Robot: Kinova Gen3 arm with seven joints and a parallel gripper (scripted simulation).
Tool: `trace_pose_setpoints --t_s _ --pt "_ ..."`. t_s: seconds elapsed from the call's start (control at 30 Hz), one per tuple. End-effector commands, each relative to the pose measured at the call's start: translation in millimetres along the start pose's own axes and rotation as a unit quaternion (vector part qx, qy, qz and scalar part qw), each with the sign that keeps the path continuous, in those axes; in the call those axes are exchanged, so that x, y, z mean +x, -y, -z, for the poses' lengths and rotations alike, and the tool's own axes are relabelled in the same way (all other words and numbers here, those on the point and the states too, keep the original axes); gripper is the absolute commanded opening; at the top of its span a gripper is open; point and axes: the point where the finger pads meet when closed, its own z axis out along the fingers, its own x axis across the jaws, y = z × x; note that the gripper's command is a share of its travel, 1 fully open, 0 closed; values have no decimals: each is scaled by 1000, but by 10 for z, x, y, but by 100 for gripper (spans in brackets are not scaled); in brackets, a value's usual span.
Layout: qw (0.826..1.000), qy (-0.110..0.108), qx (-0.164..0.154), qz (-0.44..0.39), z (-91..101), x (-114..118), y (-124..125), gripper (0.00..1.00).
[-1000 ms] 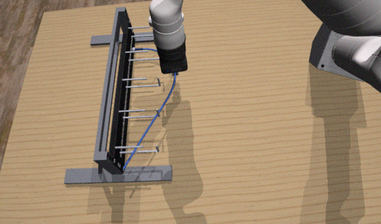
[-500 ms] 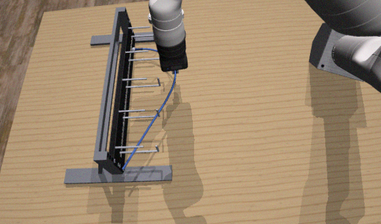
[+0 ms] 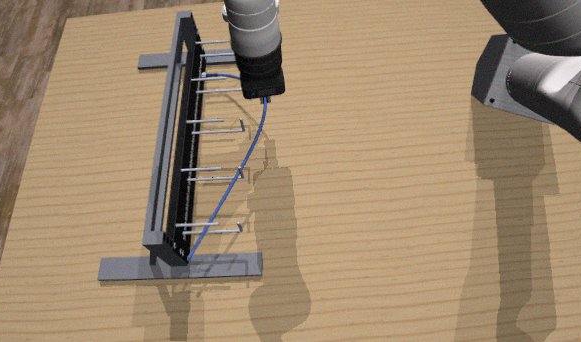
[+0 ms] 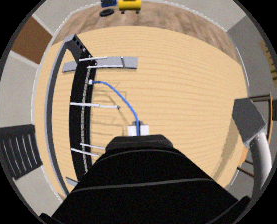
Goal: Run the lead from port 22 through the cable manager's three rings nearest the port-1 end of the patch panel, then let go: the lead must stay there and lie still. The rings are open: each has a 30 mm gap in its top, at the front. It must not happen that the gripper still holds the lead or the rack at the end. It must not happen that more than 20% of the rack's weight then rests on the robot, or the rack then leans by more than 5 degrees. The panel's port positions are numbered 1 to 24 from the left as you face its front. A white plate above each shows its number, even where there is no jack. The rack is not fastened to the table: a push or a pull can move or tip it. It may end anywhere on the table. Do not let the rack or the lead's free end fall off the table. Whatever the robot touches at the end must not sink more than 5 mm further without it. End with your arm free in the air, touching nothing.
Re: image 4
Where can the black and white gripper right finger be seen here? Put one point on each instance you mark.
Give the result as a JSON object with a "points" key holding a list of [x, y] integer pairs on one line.
{"points": [[143, 129]]}

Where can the black metal rack frame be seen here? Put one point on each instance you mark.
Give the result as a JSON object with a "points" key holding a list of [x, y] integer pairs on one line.
{"points": [[81, 94]]}

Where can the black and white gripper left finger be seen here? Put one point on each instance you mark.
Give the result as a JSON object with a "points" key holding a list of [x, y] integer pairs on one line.
{"points": [[132, 129]]}

